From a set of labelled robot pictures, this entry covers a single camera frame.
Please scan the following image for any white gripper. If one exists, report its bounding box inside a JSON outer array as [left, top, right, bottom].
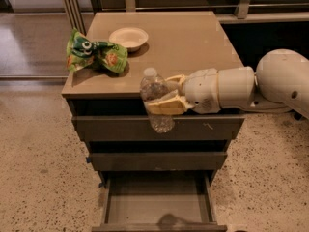
[[146, 68, 220, 115]]

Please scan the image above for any clear plastic water bottle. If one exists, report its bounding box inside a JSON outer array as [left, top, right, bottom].
[[140, 68, 175, 133]]

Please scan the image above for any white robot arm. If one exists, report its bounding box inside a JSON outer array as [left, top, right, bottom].
[[146, 49, 309, 118]]

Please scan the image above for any grey top drawer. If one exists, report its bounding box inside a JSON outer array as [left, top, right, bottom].
[[72, 115, 244, 142]]

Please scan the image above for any grey drawer cabinet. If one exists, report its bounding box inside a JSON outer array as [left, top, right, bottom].
[[61, 11, 259, 186]]

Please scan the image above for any grey middle drawer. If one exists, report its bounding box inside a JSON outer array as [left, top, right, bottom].
[[89, 152, 227, 171]]

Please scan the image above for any grey open bottom drawer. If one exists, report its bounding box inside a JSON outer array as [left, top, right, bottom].
[[92, 171, 227, 232]]

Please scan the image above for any white paper bowl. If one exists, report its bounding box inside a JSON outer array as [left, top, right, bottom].
[[109, 27, 149, 52]]

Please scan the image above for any green chip bag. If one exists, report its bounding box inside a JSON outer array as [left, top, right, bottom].
[[66, 28, 128, 74]]

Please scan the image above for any metal railing frame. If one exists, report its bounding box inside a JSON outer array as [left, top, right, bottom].
[[63, 0, 309, 30]]

